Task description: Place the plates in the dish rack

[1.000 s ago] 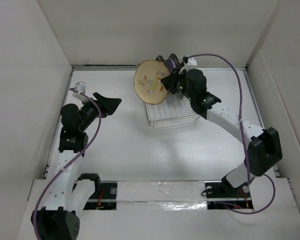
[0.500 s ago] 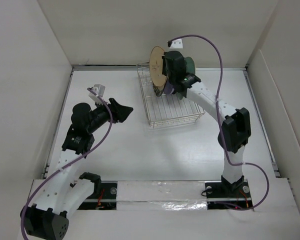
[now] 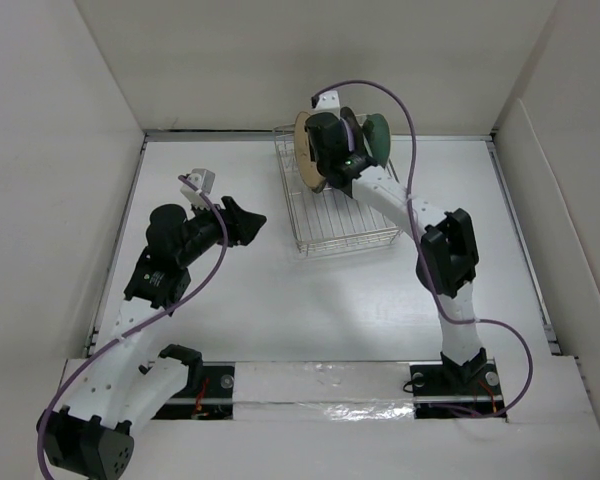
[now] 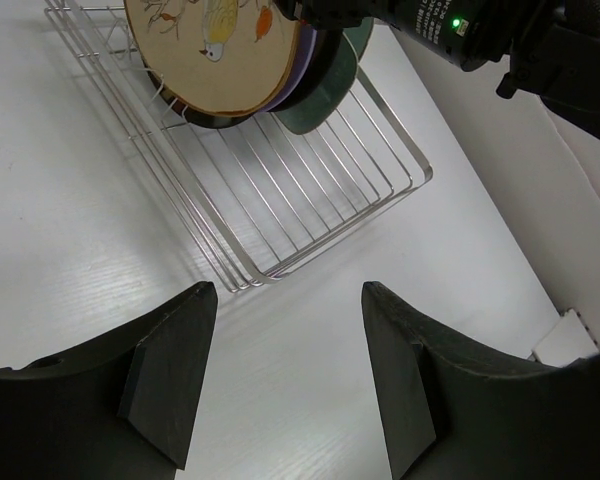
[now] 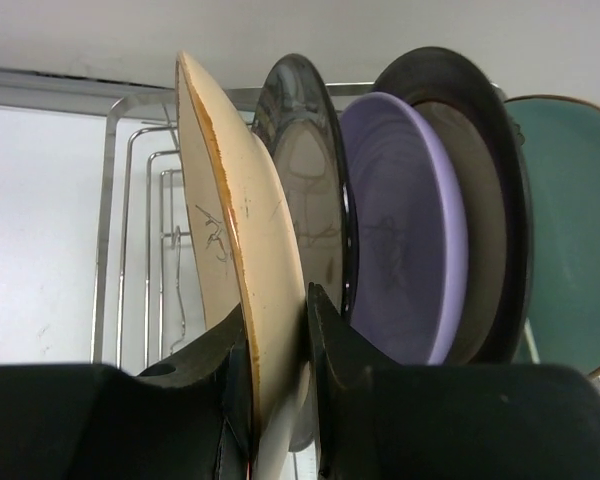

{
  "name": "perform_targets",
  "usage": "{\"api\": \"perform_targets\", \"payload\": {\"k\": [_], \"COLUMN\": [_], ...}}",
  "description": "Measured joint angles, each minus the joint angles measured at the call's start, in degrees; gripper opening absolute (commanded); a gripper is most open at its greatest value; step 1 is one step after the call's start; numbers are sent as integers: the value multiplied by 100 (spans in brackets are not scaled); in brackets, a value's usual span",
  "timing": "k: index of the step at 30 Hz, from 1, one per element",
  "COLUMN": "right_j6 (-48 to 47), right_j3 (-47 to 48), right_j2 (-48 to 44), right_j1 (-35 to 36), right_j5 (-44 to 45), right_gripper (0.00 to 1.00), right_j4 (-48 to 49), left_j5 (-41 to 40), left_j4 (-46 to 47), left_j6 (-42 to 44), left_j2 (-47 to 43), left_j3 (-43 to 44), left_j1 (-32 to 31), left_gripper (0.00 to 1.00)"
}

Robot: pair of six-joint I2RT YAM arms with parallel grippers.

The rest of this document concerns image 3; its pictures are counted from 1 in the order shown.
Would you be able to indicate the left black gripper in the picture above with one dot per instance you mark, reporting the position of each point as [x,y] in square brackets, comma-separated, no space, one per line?
[241,225]

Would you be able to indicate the purple plastic plate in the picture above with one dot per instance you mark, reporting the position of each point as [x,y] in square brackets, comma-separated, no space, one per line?
[350,133]

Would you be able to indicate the tan floral round plate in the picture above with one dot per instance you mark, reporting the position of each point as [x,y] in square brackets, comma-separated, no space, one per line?
[307,168]

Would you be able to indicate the brown rimmed cream plate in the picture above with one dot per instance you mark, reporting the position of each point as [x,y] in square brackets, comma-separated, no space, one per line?
[361,144]

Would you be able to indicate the teal round plate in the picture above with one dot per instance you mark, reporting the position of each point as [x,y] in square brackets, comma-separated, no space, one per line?
[377,133]

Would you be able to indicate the teal rectangular ceramic plate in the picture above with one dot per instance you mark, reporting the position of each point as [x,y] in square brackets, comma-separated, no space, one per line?
[380,155]

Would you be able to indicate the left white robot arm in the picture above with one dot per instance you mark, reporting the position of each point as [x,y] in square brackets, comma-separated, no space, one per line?
[89,426]

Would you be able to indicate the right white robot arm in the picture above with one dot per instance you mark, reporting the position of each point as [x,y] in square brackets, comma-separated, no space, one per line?
[445,241]

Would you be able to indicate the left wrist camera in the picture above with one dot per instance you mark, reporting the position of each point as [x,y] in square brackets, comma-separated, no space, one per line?
[196,186]

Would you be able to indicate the metal wire dish rack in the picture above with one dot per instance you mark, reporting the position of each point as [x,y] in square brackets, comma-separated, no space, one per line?
[328,222]

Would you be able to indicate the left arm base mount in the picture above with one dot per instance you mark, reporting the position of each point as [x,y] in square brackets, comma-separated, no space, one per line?
[212,400]

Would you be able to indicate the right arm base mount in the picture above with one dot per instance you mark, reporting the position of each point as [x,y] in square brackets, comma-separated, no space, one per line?
[436,397]

